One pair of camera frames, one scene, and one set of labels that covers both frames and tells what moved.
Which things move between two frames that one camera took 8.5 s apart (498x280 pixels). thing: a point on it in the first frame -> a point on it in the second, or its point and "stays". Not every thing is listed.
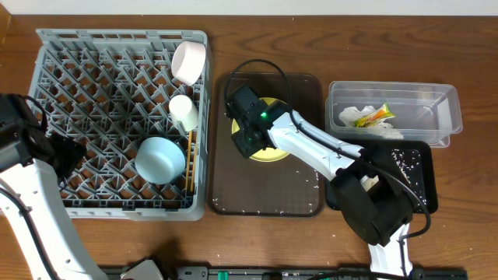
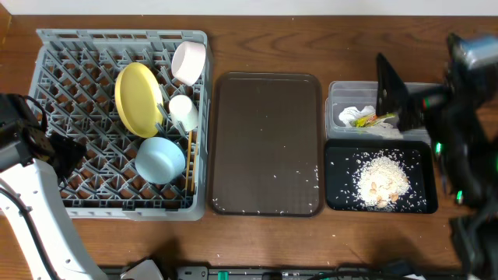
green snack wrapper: x=381 y=113 stays
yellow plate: x=270 y=154 -> x=139 y=99
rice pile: x=406 y=162 -> x=381 y=180
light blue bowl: x=159 y=160 stays
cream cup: x=184 y=111 stays
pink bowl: x=187 y=61 stays
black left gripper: x=68 y=154 stays
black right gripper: x=246 y=141 -> x=407 y=107
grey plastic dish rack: x=111 y=89 stays
